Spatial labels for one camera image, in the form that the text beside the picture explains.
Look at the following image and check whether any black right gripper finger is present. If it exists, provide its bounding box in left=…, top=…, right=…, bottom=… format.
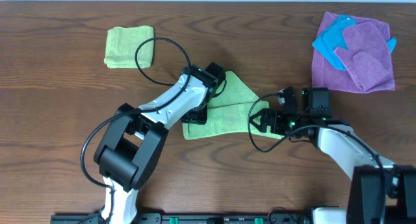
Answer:
left=249, top=108, right=267, bottom=122
left=250, top=121, right=267, bottom=133

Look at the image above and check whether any green cloth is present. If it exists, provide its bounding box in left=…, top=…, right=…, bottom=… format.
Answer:
left=183, top=71, right=281, bottom=140
left=104, top=25, right=155, bottom=69

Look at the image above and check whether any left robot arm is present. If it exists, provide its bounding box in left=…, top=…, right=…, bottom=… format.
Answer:
left=94, top=62, right=226, bottom=223

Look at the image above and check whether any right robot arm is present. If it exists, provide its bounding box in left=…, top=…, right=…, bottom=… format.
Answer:
left=248, top=108, right=415, bottom=223

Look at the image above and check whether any large purple cloth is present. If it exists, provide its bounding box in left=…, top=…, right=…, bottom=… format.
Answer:
left=311, top=11, right=396, bottom=94

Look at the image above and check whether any blue cloth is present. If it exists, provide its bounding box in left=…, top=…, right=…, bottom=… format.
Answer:
left=312, top=12, right=397, bottom=71

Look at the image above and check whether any folded green cloth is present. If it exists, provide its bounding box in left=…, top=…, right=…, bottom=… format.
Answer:
left=104, top=25, right=155, bottom=69

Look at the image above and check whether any small purple cloth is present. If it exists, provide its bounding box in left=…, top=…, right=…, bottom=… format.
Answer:
left=334, top=22, right=395, bottom=93

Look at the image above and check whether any right black cable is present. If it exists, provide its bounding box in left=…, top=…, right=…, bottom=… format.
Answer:
left=247, top=92, right=387, bottom=224

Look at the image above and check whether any black cable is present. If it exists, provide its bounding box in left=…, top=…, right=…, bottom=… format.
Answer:
left=247, top=92, right=387, bottom=224
left=80, top=37, right=192, bottom=224

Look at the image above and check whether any left black cable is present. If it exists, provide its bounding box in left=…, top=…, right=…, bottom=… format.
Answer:
left=80, top=37, right=192, bottom=224

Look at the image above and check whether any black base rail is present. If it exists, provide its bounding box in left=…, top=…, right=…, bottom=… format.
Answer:
left=50, top=212, right=348, bottom=224

